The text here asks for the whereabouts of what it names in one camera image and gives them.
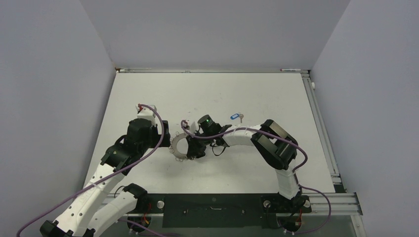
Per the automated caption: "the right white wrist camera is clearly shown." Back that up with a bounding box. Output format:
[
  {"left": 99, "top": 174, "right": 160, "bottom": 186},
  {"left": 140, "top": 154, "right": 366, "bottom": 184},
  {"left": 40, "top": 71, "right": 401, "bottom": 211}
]
[{"left": 189, "top": 121, "right": 199, "bottom": 134}]

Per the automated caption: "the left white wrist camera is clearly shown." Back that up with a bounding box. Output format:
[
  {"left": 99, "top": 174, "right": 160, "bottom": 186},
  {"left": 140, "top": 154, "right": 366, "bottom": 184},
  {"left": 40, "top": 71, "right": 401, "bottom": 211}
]
[{"left": 135, "top": 104, "right": 157, "bottom": 126}]

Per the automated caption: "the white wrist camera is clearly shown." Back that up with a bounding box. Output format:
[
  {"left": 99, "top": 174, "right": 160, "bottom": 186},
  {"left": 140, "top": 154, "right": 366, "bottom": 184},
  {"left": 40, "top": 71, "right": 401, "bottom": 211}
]
[
  {"left": 189, "top": 121, "right": 199, "bottom": 134},
  {"left": 135, "top": 104, "right": 157, "bottom": 126}
]

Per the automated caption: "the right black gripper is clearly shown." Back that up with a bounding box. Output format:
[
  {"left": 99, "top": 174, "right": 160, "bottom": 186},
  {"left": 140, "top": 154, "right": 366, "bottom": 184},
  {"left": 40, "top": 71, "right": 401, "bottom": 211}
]
[{"left": 187, "top": 129, "right": 213, "bottom": 157}]

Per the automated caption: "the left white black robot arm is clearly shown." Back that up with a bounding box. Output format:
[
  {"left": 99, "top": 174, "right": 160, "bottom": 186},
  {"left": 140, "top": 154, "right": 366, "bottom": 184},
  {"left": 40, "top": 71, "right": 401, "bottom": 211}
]
[{"left": 40, "top": 118, "right": 170, "bottom": 237}]

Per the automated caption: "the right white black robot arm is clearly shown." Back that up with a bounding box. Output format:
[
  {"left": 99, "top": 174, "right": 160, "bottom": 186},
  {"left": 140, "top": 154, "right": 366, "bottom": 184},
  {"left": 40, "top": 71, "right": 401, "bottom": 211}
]
[{"left": 181, "top": 115, "right": 300, "bottom": 211}]

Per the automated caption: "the marker pen at wall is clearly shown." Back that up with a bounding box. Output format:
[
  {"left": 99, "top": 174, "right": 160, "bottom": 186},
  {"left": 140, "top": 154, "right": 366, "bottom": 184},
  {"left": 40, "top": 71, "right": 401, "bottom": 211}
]
[{"left": 280, "top": 69, "right": 303, "bottom": 73}]

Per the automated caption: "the key with blue tag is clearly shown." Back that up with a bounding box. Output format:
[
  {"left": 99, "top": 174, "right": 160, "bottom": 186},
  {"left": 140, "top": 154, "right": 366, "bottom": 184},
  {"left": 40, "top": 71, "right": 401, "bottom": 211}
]
[{"left": 230, "top": 113, "right": 244, "bottom": 123}]

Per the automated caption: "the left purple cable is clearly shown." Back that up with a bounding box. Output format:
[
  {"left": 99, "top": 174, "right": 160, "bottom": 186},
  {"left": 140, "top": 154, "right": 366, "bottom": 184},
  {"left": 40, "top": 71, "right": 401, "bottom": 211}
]
[{"left": 16, "top": 104, "right": 165, "bottom": 237}]

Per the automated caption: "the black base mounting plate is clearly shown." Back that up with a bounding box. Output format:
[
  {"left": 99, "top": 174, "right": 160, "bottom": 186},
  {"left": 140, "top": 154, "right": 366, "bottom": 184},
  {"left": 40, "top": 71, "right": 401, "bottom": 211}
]
[{"left": 128, "top": 194, "right": 312, "bottom": 229}]

